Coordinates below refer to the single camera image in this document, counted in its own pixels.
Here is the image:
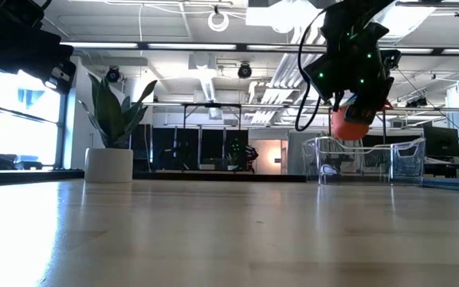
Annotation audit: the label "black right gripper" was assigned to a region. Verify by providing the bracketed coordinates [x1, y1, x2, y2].
[303, 22, 402, 127]

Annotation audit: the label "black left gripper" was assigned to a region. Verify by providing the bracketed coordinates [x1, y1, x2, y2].
[0, 15, 77, 96]

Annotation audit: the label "large red measuring cup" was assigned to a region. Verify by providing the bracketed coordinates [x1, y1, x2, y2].
[330, 101, 394, 141]

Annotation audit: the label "clear plastic basket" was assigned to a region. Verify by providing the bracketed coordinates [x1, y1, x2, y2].
[301, 136, 426, 187]

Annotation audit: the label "black track light cluster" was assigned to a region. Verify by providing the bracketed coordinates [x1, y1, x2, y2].
[404, 96, 429, 108]

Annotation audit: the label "black monitor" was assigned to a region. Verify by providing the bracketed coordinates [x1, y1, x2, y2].
[423, 126, 459, 159]

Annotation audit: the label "black ceiling spotlight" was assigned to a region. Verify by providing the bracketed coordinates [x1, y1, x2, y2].
[105, 66, 121, 84]
[237, 62, 253, 80]

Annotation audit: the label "blue flat mat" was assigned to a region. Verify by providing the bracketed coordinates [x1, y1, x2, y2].
[421, 177, 459, 194]

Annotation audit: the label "green snake plant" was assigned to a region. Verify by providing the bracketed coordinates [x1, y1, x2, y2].
[76, 73, 159, 151]

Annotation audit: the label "white ceiling light fixture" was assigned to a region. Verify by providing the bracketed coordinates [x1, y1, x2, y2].
[245, 0, 334, 45]

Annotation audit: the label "background robot with green lights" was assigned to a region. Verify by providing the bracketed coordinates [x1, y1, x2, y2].
[225, 139, 259, 173]

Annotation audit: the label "white plant pot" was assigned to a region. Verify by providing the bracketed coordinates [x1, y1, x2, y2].
[84, 147, 134, 184]

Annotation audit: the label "long overhead light bar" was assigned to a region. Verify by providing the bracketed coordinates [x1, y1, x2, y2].
[60, 41, 459, 56]

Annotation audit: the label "black partition panels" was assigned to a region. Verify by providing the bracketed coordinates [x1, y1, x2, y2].
[131, 124, 250, 171]

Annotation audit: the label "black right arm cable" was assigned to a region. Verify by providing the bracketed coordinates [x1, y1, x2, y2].
[294, 7, 340, 133]

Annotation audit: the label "white cable coil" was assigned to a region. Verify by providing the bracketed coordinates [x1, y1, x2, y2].
[207, 5, 230, 33]

